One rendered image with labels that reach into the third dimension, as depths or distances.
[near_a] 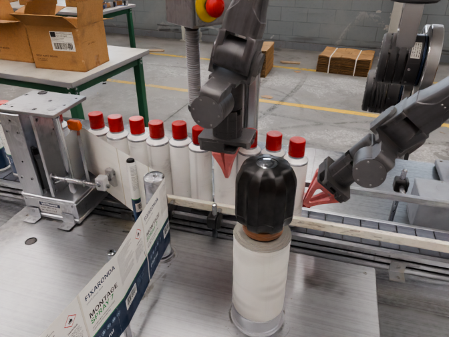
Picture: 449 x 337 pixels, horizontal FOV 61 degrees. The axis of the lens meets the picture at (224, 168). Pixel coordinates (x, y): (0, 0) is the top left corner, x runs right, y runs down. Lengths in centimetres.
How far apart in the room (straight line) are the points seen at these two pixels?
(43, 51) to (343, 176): 206
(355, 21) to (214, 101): 555
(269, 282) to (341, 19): 568
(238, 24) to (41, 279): 58
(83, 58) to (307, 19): 434
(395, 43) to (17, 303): 109
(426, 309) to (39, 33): 227
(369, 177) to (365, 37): 547
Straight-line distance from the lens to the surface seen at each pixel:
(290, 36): 628
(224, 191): 85
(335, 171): 79
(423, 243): 87
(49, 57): 252
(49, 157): 88
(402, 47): 120
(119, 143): 91
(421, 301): 86
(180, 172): 88
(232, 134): 71
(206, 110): 63
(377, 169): 71
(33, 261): 87
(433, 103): 72
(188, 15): 76
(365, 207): 106
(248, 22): 65
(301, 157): 79
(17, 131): 87
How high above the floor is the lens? 143
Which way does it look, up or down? 31 degrees down
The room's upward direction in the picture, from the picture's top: straight up
